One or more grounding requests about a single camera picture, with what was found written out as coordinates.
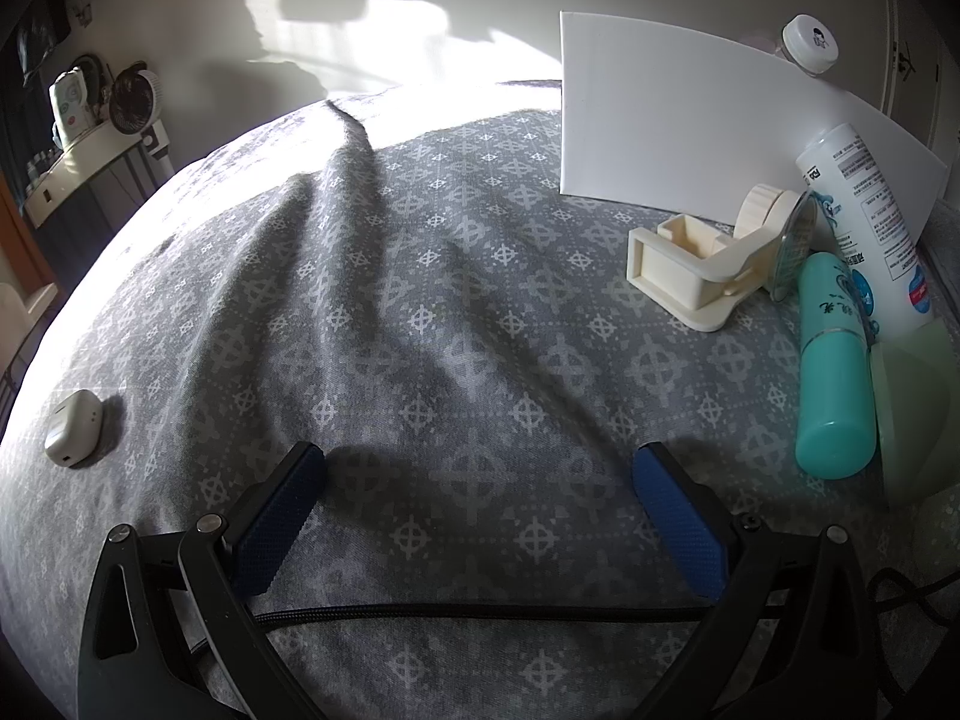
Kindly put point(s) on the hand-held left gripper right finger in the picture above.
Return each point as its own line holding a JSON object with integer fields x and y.
{"x": 686, "y": 532}

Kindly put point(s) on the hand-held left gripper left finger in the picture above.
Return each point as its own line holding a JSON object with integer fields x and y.
{"x": 274, "y": 525}

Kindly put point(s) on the teal bottle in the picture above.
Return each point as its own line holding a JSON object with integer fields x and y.
{"x": 832, "y": 390}

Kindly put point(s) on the white cardboard box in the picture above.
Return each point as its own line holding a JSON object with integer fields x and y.
{"x": 675, "y": 112}

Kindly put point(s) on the white earbuds case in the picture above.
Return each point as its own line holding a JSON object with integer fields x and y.
{"x": 71, "y": 427}

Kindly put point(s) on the glittery translucent squishy toy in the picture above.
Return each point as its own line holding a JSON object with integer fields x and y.
{"x": 941, "y": 540}

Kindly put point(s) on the cream tape dispenser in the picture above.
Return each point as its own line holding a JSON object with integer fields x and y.
{"x": 675, "y": 270}

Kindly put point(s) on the grey patterned bedsheet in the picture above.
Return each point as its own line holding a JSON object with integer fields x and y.
{"x": 450, "y": 315}

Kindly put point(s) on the white tube with green cap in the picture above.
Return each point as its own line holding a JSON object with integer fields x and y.
{"x": 870, "y": 217}

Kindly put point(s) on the white round side table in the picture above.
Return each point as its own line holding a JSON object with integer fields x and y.
{"x": 75, "y": 161}

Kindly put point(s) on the small desk fan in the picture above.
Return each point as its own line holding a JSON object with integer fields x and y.
{"x": 135, "y": 101}

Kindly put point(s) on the white device on shelf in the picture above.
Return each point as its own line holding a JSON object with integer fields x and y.
{"x": 71, "y": 109}

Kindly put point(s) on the white bottle cap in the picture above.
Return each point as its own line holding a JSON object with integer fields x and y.
{"x": 810, "y": 41}

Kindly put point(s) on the dark curtain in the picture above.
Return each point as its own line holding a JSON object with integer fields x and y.
{"x": 34, "y": 60}

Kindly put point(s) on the white wardrobe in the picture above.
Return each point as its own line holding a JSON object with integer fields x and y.
{"x": 919, "y": 30}

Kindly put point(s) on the orange wooden door frame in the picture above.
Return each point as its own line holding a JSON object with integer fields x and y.
{"x": 19, "y": 240}

